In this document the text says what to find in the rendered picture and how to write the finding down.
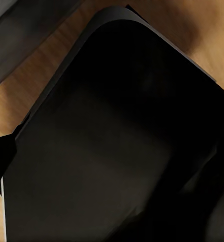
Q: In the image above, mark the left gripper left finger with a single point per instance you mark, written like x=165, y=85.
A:
x=8, y=150

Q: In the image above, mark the bed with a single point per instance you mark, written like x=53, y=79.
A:
x=25, y=25

